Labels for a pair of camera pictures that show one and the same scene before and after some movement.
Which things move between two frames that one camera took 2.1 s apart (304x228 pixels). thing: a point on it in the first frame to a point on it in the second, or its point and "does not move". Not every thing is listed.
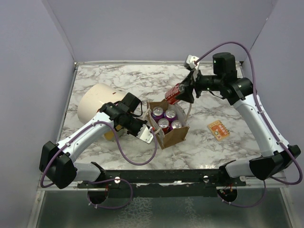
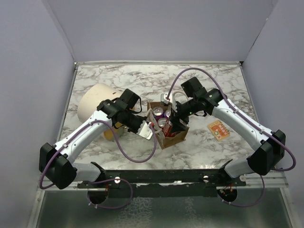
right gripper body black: (206, 82) to (184, 111)
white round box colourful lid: (92, 99) does not move
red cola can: (164, 123) does not move
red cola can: (170, 96) to (167, 128)
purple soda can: (170, 114) does not move
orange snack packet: (218, 129) does not move
